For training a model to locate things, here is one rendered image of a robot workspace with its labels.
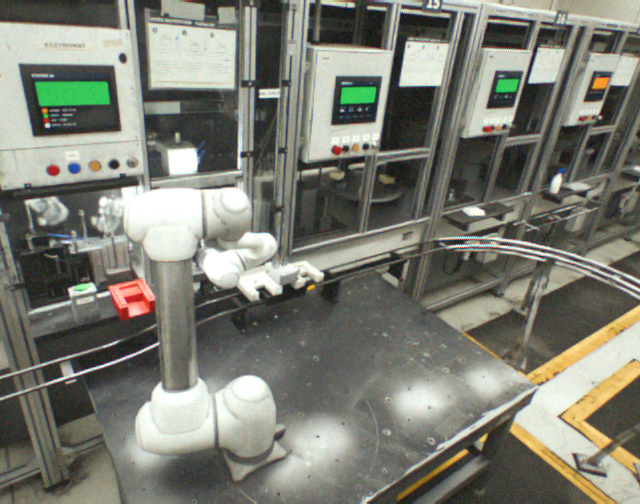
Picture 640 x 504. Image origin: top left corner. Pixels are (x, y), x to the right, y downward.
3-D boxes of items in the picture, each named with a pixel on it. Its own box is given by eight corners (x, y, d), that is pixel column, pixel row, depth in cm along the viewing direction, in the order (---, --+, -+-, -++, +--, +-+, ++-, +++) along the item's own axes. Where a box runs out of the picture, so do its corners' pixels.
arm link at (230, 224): (247, 203, 135) (200, 204, 131) (254, 175, 119) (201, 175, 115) (251, 245, 132) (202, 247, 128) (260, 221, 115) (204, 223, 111)
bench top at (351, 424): (173, 640, 105) (172, 631, 103) (77, 362, 179) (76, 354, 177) (536, 394, 186) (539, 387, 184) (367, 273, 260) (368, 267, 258)
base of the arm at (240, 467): (298, 451, 147) (299, 439, 145) (235, 484, 135) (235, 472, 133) (270, 413, 160) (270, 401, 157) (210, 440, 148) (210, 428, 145)
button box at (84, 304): (76, 324, 157) (71, 295, 151) (72, 312, 162) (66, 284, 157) (101, 317, 161) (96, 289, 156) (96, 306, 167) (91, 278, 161)
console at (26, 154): (2, 194, 136) (-41, 21, 114) (-6, 165, 156) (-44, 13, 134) (146, 177, 159) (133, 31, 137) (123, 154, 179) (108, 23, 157)
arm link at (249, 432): (279, 453, 139) (283, 401, 129) (218, 464, 134) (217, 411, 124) (269, 412, 153) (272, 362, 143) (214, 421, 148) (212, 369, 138)
